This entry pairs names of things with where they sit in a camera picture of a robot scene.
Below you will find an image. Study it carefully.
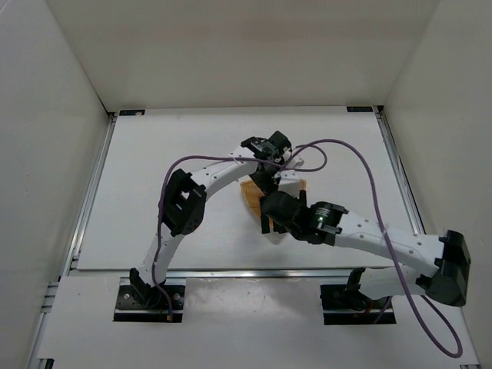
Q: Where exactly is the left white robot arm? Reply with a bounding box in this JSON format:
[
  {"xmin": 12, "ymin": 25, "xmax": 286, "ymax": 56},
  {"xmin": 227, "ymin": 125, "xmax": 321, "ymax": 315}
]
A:
[{"xmin": 129, "ymin": 131, "xmax": 291, "ymax": 300}]

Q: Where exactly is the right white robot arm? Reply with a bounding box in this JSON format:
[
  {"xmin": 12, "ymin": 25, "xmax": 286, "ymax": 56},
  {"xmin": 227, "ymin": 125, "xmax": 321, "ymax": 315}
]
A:
[{"xmin": 260, "ymin": 191, "xmax": 471, "ymax": 307}]

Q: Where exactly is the woven orange fruit basket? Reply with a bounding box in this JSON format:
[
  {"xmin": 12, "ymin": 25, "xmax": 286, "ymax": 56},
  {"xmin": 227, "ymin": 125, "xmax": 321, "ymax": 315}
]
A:
[{"xmin": 238, "ymin": 177, "xmax": 309, "ymax": 236}]

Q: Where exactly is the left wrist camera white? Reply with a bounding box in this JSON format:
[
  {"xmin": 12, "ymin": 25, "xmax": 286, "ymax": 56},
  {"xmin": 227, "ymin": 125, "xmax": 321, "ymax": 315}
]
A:
[{"xmin": 281, "ymin": 148, "xmax": 304, "ymax": 171}]

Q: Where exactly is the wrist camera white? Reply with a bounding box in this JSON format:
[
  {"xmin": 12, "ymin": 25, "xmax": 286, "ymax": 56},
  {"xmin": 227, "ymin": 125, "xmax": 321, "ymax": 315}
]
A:
[
  {"xmin": 281, "ymin": 148, "xmax": 304, "ymax": 171},
  {"xmin": 274, "ymin": 170, "xmax": 307, "ymax": 198}
]

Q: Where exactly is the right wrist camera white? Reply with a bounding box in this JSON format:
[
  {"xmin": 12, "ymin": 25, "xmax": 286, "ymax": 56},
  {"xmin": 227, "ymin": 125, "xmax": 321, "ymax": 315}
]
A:
[{"xmin": 274, "ymin": 170, "xmax": 307, "ymax": 198}]

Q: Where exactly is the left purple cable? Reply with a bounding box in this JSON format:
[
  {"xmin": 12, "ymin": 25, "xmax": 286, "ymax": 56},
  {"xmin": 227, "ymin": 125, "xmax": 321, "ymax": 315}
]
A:
[{"xmin": 151, "ymin": 145, "xmax": 328, "ymax": 322}]

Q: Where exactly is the purple cable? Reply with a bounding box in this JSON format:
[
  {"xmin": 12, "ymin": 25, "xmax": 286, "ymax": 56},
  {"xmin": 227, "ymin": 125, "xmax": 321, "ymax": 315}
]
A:
[
  {"xmin": 284, "ymin": 138, "xmax": 464, "ymax": 358},
  {"xmin": 151, "ymin": 145, "xmax": 328, "ymax": 322}
]

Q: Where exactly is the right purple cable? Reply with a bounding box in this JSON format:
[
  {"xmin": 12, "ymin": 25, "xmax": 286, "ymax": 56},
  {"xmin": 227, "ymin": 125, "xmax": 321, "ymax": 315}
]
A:
[{"xmin": 284, "ymin": 138, "xmax": 464, "ymax": 358}]

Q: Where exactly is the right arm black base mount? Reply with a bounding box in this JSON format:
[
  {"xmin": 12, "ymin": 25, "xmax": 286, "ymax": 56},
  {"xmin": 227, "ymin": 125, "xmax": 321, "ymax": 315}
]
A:
[{"xmin": 320, "ymin": 284, "xmax": 397, "ymax": 326}]

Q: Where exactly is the aluminium frame rail right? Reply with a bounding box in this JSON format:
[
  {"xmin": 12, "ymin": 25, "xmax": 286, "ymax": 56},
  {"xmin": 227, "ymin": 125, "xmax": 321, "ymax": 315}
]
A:
[{"xmin": 374, "ymin": 105, "xmax": 443, "ymax": 278}]

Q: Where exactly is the aluminium frame rail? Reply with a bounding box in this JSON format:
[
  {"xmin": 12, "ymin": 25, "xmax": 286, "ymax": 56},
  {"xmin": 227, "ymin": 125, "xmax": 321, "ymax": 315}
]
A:
[
  {"xmin": 26, "ymin": 112, "xmax": 118, "ymax": 368},
  {"xmin": 374, "ymin": 105, "xmax": 443, "ymax": 278},
  {"xmin": 57, "ymin": 267, "xmax": 443, "ymax": 285}
]

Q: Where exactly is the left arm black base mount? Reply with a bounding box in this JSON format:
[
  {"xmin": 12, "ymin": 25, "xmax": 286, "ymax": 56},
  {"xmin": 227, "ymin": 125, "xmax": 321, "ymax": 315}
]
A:
[{"xmin": 113, "ymin": 284, "xmax": 185, "ymax": 323}]

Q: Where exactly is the aluminium frame rail left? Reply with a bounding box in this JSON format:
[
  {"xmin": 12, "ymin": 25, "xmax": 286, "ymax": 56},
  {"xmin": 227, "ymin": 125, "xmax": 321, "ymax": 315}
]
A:
[{"xmin": 26, "ymin": 112, "xmax": 118, "ymax": 368}]

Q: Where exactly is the aluminium frame rail front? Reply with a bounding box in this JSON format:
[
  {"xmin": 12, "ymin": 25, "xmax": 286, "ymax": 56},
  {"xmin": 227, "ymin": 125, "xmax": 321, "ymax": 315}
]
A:
[{"xmin": 57, "ymin": 267, "xmax": 443, "ymax": 285}]

